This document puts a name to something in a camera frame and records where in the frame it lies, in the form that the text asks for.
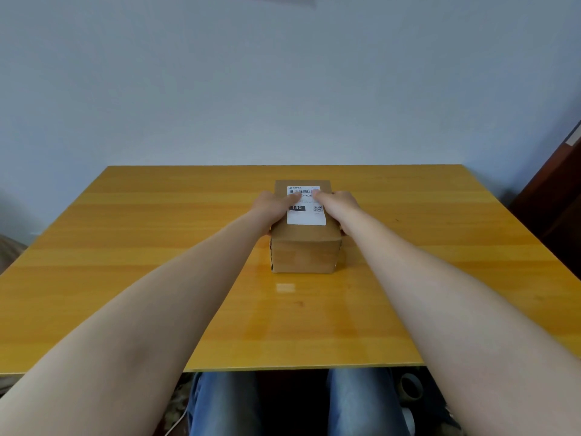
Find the person's right hand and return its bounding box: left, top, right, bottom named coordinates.
left=313, top=190, right=364, bottom=237

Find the person's left hand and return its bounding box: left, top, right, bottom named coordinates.
left=251, top=191, right=300, bottom=237

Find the white shipping label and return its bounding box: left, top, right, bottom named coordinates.
left=286, top=185, right=327, bottom=226

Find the brown cardboard box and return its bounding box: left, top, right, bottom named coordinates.
left=269, top=179, right=343, bottom=274

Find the person's left forearm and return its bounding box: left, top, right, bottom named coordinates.
left=0, top=213, right=273, bottom=436

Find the person's right forearm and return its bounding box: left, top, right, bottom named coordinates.
left=340, top=208, right=581, bottom=436

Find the person's right leg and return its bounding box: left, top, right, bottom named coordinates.
left=326, top=367, right=412, bottom=436

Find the person's leg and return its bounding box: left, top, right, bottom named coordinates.
left=326, top=367, right=412, bottom=436
left=186, top=372, right=269, bottom=436

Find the person's left leg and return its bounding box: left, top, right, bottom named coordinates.
left=186, top=372, right=269, bottom=436

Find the brown tape roll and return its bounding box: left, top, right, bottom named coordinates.
left=398, top=372, right=424, bottom=401

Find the dark brown wooden door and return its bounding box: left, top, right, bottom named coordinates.
left=508, top=120, right=581, bottom=280

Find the white cable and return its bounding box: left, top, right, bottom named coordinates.
left=163, top=406, right=189, bottom=436

